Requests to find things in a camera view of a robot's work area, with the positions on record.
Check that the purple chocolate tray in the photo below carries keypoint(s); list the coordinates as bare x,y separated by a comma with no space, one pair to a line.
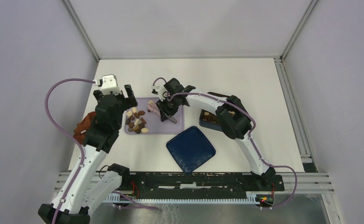
153,122

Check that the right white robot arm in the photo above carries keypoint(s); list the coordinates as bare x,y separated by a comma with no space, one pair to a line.
234,120

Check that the brown crumpled cloth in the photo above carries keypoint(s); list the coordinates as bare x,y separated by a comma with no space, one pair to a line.
82,127

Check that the pink tongs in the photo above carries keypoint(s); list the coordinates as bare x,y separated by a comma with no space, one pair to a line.
153,108

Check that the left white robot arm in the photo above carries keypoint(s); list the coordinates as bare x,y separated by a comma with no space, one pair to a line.
76,202

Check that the blue tin chocolate box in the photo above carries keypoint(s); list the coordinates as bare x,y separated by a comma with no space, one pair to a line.
209,120

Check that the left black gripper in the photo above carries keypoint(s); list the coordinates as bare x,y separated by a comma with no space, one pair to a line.
128,102

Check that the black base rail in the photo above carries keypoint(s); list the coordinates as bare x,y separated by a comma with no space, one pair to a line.
176,185

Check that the white oval chocolate bottom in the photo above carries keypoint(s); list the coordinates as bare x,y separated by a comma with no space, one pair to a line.
144,130

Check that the blue tin lid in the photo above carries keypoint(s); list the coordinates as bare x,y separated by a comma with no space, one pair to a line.
190,149

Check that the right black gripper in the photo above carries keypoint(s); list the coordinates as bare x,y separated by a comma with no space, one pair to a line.
162,105

